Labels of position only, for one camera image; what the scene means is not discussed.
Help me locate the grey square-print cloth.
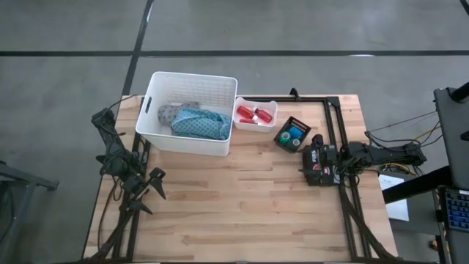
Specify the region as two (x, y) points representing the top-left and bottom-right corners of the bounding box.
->
(157, 101), (201, 128)

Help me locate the yellow cable bundle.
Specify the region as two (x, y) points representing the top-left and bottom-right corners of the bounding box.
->
(377, 120), (443, 175)

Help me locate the grey metal rack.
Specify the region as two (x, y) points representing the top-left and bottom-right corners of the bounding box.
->
(0, 160), (59, 264)

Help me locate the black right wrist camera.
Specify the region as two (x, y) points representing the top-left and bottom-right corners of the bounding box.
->
(310, 133), (325, 150)

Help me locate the white paper sheet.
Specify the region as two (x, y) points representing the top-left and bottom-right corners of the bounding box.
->
(378, 173), (410, 222)

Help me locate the black first aid kit pouch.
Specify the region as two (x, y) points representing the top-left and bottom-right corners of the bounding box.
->
(301, 144), (342, 187)

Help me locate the black stand bar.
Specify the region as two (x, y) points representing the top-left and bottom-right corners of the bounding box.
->
(382, 165), (452, 205)

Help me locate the large white plastic basket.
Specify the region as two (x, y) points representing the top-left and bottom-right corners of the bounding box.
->
(135, 70), (239, 158)

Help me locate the small black plastic crate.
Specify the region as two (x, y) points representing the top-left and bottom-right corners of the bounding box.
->
(273, 116), (312, 154)

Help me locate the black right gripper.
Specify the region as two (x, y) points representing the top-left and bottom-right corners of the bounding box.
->
(298, 144), (347, 177)

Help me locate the backlit black keyboard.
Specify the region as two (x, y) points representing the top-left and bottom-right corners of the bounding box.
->
(438, 186), (469, 232)

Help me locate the black aluminium table frame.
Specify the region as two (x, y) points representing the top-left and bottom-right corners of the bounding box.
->
(86, 95), (399, 263)

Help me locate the teal star-print cloth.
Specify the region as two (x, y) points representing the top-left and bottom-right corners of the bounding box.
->
(170, 106), (233, 142)

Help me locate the thin dark table cable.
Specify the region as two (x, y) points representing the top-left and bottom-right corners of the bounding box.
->
(96, 172), (125, 252)

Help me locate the small white plastic bin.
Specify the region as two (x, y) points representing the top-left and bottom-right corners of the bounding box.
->
(232, 96), (279, 133)

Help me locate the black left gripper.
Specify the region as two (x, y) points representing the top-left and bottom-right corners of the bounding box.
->
(123, 166), (168, 216)

